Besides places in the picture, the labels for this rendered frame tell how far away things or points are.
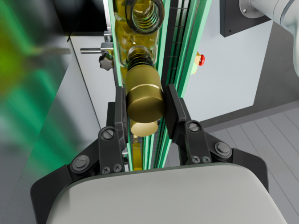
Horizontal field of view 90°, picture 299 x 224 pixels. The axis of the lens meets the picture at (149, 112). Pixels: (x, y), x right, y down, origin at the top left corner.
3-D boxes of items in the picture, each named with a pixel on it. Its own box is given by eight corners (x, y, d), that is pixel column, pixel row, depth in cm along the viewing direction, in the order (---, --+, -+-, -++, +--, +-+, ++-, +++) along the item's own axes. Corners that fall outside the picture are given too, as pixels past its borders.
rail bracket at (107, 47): (84, 26, 34) (71, 54, 26) (115, 26, 35) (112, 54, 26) (89, 43, 37) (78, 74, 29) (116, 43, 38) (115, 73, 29)
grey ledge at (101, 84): (77, 22, 41) (67, 39, 34) (109, 22, 42) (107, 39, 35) (117, 163, 112) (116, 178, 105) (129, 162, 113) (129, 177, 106)
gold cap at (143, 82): (123, 65, 14) (123, 97, 11) (161, 63, 14) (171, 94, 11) (126, 94, 16) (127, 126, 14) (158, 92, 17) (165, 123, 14)
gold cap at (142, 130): (129, 94, 20) (131, 120, 17) (155, 95, 20) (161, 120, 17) (127, 112, 22) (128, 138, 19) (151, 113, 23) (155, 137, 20)
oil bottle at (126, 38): (117, -9, 30) (112, 33, 16) (144, -9, 31) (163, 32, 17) (120, 22, 34) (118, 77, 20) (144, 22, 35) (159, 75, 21)
